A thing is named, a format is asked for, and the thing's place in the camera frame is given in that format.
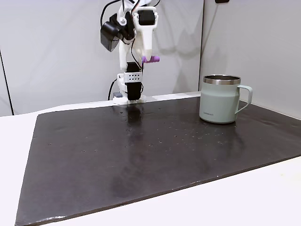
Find purple pen grip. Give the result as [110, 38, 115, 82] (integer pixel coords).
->
[142, 56, 161, 64]

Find black camera cable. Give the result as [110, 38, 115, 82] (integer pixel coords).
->
[100, 0, 123, 26]

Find black camera box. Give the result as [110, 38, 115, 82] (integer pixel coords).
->
[100, 13, 121, 53]

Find pale green steel mug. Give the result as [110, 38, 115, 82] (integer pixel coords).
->
[199, 74, 253, 125]

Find black rubber mat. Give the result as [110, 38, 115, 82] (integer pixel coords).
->
[14, 95, 301, 226]

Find black base cable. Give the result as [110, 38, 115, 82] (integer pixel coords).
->
[108, 79, 118, 101]

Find red white servo wires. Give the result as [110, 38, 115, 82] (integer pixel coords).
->
[130, 0, 142, 15]

